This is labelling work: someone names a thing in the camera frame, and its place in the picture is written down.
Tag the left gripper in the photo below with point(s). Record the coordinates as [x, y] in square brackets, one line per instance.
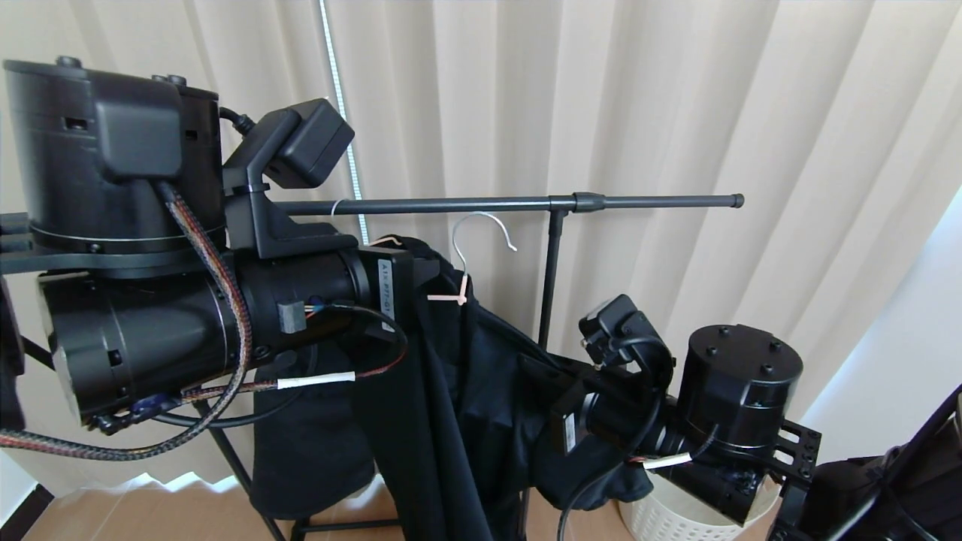
[316, 300]

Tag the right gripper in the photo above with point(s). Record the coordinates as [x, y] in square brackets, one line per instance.
[624, 421]

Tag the pink clothes hanger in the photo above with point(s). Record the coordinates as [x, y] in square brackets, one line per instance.
[387, 240]
[460, 255]

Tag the black garment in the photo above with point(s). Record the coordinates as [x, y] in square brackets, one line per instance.
[488, 413]

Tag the black shorts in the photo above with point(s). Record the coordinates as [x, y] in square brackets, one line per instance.
[316, 451]

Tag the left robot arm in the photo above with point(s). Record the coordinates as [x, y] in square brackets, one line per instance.
[113, 165]

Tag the white laundry basket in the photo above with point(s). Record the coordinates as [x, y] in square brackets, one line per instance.
[661, 518]

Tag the black clothes rack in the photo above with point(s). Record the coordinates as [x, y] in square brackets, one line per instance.
[488, 203]

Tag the beige curtain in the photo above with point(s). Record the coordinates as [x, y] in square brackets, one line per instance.
[676, 98]

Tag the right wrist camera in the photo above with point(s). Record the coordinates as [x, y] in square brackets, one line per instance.
[620, 327]

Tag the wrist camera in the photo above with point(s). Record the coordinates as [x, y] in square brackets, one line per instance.
[308, 146]
[620, 327]

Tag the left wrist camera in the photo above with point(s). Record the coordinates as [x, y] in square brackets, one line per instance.
[308, 146]

